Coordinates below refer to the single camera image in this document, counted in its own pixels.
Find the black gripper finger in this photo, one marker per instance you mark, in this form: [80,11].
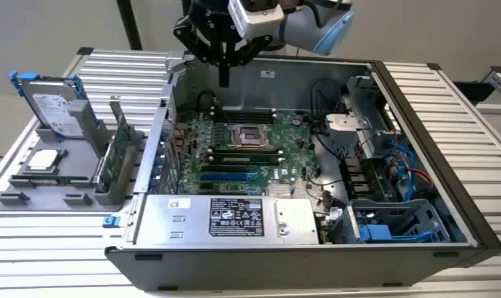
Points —
[254,51]
[194,47]

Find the green Nvidia graphics card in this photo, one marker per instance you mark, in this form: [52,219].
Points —
[118,149]

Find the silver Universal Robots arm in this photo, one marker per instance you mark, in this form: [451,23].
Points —
[308,31]

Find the black stand pole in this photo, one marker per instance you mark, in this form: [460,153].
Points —
[130,28]

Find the black RAM slot bank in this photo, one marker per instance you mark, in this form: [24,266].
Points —
[250,116]
[250,151]

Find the silver coin cell battery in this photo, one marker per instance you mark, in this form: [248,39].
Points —
[296,120]

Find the metal CPU socket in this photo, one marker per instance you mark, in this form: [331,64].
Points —
[250,138]

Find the green Dell motherboard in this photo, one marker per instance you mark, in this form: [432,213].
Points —
[291,146]

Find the green RAM stick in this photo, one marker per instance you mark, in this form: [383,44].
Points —
[242,159]
[68,179]

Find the black expansion slot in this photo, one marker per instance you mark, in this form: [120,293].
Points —
[226,169]

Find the hard disk in blue carrier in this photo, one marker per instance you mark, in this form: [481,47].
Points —
[51,105]

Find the grey metal drive cage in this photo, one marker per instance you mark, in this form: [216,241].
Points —
[375,136]

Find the blue expansion slot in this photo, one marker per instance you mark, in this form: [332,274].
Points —
[226,177]

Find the silver finned heat sink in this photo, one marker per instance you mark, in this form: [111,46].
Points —
[280,190]

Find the silver CPU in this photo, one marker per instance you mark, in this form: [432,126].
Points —
[44,159]

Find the silver power supply unit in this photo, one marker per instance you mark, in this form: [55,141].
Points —
[184,223]

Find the grey plastic parts rack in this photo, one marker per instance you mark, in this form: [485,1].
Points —
[47,194]

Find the small blue plastic clip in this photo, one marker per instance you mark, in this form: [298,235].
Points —
[110,222]

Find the grey disk bay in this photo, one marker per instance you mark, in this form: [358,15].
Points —
[399,211]

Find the open black PC case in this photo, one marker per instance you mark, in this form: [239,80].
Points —
[275,267]

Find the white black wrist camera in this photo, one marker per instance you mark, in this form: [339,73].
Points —
[259,21]

